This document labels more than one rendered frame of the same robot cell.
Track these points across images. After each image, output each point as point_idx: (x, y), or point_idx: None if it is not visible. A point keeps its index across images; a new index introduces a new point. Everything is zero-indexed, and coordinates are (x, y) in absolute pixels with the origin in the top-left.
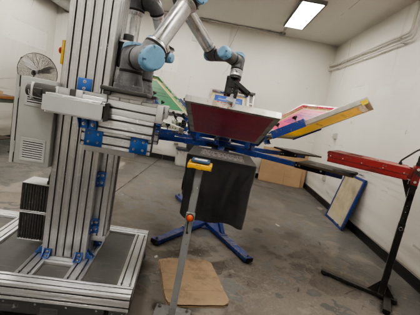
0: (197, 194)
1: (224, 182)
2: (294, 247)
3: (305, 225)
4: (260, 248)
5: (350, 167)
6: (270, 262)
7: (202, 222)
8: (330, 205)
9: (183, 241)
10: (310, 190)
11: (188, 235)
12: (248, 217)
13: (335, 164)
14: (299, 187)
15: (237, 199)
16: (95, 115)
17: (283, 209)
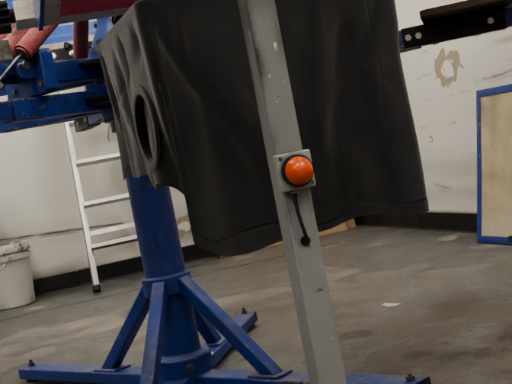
0: (284, 72)
1: (305, 65)
2: (493, 321)
3: (462, 276)
4: (413, 360)
5: (482, 76)
6: (479, 371)
7: (182, 380)
8: (481, 206)
9: (305, 283)
10: (383, 217)
11: (315, 251)
12: (293, 324)
13: (431, 97)
14: (347, 228)
15: (372, 108)
16: None
17: (364, 275)
